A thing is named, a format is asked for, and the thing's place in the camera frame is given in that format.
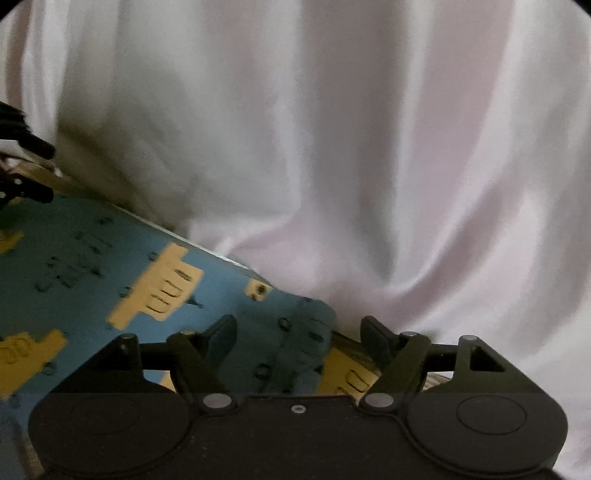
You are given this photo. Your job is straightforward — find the pink satin bed sheet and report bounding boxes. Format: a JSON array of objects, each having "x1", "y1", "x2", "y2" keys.
[{"x1": 1, "y1": 1, "x2": 590, "y2": 479}]

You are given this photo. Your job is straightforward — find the blue patterned child pants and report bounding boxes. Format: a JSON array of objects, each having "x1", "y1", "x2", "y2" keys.
[{"x1": 1, "y1": 196, "x2": 411, "y2": 479}]

